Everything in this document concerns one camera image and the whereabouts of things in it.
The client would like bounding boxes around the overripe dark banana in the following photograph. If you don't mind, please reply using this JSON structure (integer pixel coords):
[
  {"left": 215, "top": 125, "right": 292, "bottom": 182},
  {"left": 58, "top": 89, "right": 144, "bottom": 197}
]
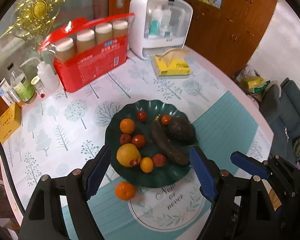
[{"left": 149, "top": 115, "right": 189, "bottom": 166}]

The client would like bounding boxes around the large yellow orange with sticker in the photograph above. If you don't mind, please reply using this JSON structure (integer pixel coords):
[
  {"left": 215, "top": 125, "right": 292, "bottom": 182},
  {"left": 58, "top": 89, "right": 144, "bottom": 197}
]
[{"left": 116, "top": 144, "right": 141, "bottom": 168}]

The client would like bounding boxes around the red lychee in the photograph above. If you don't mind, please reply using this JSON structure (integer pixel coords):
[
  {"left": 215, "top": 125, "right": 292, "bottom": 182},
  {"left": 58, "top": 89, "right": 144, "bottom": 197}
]
[
  {"left": 152, "top": 154, "right": 166, "bottom": 167},
  {"left": 120, "top": 133, "right": 132, "bottom": 145}
]

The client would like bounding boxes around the dark avocado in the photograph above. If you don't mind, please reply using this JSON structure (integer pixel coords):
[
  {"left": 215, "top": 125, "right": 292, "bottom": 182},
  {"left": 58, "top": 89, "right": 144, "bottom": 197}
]
[{"left": 167, "top": 118, "right": 196, "bottom": 144}]

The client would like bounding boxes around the small yellow orange kumquat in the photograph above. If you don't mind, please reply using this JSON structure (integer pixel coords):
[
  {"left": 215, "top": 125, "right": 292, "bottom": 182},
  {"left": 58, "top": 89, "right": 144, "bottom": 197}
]
[{"left": 140, "top": 157, "right": 154, "bottom": 173}]

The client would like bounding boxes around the cherry tomato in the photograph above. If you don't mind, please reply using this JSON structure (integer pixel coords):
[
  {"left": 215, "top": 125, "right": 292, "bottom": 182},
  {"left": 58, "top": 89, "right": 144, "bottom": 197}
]
[
  {"left": 136, "top": 111, "right": 147, "bottom": 122},
  {"left": 131, "top": 134, "right": 146, "bottom": 149},
  {"left": 160, "top": 115, "right": 171, "bottom": 125}
]

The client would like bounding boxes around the round mandarin orange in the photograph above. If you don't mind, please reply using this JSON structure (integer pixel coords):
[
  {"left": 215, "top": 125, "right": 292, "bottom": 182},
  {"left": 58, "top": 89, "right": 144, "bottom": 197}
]
[{"left": 115, "top": 181, "right": 136, "bottom": 201}]

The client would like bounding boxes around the patterned tablecloth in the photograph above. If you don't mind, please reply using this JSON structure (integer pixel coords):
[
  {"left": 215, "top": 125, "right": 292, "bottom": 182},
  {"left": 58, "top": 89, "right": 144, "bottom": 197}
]
[{"left": 3, "top": 52, "right": 274, "bottom": 239}]

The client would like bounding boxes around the blue sofa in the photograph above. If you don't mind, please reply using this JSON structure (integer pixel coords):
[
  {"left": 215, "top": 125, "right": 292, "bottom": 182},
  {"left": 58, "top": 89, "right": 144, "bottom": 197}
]
[{"left": 259, "top": 78, "right": 300, "bottom": 165}]

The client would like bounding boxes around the mandarin orange with stem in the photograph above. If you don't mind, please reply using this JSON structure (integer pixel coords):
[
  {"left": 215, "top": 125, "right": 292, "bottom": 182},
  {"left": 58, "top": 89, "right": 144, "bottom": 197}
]
[{"left": 120, "top": 118, "right": 135, "bottom": 134}]

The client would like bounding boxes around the dark green scalloped plate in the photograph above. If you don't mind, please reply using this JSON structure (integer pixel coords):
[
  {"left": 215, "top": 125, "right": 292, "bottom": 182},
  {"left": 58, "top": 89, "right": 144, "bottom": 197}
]
[{"left": 105, "top": 100, "right": 198, "bottom": 188}]

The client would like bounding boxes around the yellow flat box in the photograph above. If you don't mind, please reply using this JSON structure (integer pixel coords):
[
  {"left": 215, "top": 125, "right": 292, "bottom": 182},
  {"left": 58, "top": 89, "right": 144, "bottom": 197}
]
[{"left": 0, "top": 103, "right": 21, "bottom": 144}]

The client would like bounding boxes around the white squeeze wash bottle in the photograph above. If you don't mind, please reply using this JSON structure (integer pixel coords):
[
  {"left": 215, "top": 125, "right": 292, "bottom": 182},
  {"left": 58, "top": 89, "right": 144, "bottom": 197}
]
[{"left": 20, "top": 57, "right": 59, "bottom": 93}]

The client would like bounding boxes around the small glass jar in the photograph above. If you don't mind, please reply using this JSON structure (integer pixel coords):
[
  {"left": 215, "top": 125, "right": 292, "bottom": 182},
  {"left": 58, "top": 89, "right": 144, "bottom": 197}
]
[{"left": 31, "top": 75, "right": 46, "bottom": 98}]

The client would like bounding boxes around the clear bottle green label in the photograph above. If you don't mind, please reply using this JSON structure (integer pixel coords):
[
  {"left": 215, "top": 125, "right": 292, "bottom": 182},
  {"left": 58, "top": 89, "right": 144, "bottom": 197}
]
[{"left": 7, "top": 63, "right": 37, "bottom": 104}]

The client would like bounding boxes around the white blue carton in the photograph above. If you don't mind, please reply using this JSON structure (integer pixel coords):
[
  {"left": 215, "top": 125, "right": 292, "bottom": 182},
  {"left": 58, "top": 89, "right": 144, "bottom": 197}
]
[{"left": 0, "top": 78, "right": 14, "bottom": 107}]

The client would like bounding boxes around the yellow tissue pack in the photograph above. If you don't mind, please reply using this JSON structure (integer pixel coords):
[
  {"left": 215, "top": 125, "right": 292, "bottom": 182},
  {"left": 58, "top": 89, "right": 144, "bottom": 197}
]
[{"left": 152, "top": 48, "right": 192, "bottom": 79}]

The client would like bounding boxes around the red paper cup package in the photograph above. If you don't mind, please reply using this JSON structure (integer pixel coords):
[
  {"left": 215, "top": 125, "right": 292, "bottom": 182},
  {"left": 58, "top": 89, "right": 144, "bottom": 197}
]
[{"left": 38, "top": 13, "right": 135, "bottom": 93}]

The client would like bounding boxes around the wooden cabinet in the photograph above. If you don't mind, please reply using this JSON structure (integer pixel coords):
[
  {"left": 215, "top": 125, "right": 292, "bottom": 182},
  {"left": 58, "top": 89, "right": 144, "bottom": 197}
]
[{"left": 184, "top": 0, "right": 278, "bottom": 77}]

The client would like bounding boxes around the white cosmetics storage box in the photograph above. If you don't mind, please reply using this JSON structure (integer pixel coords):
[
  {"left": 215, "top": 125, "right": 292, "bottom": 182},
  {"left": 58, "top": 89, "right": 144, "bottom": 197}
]
[{"left": 128, "top": 0, "right": 193, "bottom": 60}]

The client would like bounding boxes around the gold door ornament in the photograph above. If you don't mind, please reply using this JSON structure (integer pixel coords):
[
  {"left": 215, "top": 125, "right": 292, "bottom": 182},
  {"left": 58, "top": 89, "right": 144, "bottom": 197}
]
[{"left": 0, "top": 0, "right": 108, "bottom": 51}]

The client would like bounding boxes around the black cable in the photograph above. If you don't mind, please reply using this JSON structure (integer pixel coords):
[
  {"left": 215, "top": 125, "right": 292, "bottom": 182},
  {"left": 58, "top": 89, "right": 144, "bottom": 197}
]
[{"left": 0, "top": 127, "right": 26, "bottom": 215}]

